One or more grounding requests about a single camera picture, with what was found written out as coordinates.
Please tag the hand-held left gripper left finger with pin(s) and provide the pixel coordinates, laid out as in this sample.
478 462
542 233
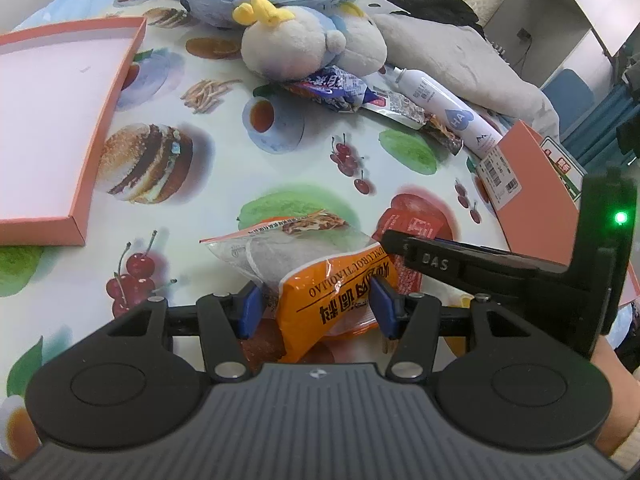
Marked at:
248 310

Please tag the brown snack packet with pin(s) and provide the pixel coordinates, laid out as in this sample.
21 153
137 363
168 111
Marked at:
442 135

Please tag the white spray bottle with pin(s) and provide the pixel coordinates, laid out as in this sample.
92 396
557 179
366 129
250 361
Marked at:
445 105

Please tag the pink cardboard box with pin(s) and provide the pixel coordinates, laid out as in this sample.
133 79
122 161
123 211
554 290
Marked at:
532 185

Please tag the pink box lid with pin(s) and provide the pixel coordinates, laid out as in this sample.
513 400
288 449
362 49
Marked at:
50 110

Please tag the blue chair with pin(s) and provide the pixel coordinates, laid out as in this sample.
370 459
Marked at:
567 97

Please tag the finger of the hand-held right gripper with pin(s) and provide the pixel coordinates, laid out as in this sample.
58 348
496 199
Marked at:
440 260

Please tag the silver snack packet red label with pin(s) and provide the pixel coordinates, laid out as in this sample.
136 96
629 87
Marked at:
397 107

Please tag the red snack packet white label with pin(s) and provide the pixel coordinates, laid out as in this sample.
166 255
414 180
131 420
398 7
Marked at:
415 225

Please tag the white cabinet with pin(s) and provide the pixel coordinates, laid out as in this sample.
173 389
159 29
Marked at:
555 5

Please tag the white and blue plush toy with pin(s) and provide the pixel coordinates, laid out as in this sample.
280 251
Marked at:
300 40

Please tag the blue curtain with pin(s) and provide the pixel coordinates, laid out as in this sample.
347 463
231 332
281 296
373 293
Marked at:
607 130

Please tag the orange noodle snack packet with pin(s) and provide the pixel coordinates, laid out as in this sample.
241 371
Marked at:
320 290

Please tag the person's right forearm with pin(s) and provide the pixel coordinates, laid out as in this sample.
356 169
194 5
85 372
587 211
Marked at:
612 390

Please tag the grey blanket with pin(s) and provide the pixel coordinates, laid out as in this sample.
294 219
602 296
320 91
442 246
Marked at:
450 60

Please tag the light blue bedsheet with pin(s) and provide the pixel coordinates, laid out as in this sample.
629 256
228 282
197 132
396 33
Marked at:
65 5

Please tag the blue and purple snack packet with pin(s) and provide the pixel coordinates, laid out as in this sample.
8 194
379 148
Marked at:
332 87

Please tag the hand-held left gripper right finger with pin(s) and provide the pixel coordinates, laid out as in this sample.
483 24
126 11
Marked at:
378 307

